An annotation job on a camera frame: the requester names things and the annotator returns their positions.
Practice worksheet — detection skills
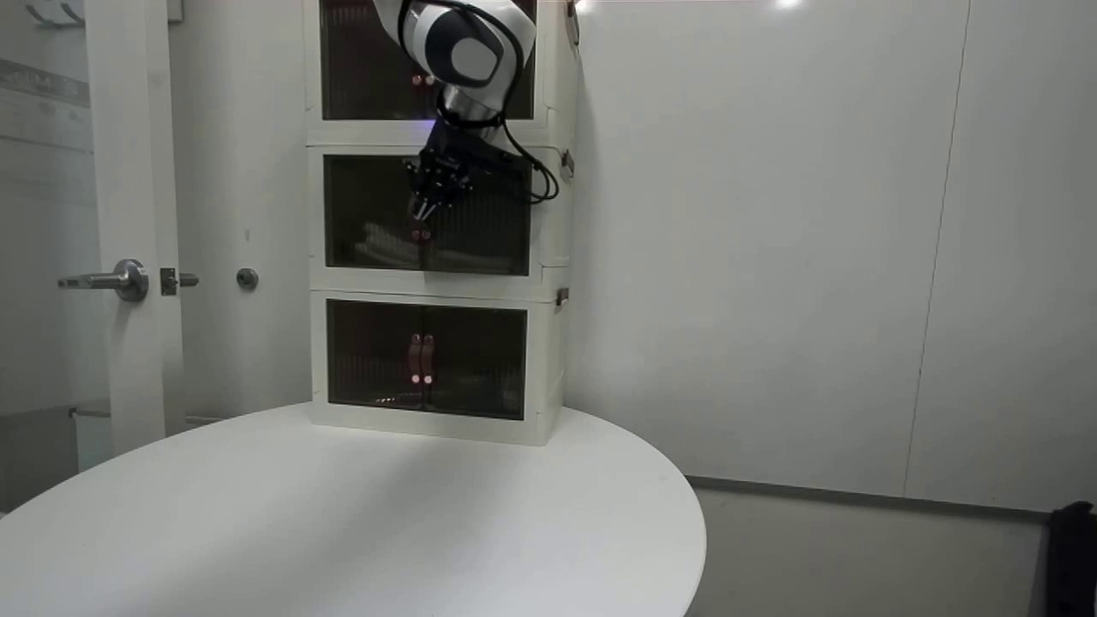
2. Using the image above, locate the white door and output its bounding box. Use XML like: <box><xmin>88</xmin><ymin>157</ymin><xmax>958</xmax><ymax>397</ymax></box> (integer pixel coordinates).
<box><xmin>85</xmin><ymin>0</ymin><xmax>183</xmax><ymax>454</ymax></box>

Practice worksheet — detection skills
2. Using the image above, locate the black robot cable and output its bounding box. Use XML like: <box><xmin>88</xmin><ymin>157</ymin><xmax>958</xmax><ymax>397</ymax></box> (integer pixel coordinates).
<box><xmin>490</xmin><ymin>116</ymin><xmax>567</xmax><ymax>213</ymax></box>

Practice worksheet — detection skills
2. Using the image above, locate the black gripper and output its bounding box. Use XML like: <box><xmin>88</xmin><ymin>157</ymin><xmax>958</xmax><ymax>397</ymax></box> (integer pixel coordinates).
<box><xmin>408</xmin><ymin>116</ymin><xmax>501</xmax><ymax>224</ymax></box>

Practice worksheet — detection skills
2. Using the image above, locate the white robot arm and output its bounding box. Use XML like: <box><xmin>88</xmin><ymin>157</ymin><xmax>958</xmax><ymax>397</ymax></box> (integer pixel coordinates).
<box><xmin>371</xmin><ymin>0</ymin><xmax>535</xmax><ymax>224</ymax></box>

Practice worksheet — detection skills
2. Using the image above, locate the silver door lever handle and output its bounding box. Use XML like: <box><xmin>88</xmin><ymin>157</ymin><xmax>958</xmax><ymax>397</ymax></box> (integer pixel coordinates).
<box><xmin>61</xmin><ymin>258</ymin><xmax>149</xmax><ymax>306</ymax></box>

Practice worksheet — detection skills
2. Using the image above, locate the white three-tier cabinet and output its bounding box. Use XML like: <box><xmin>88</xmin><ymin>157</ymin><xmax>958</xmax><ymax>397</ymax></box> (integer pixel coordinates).
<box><xmin>302</xmin><ymin>0</ymin><xmax>578</xmax><ymax>442</ymax></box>

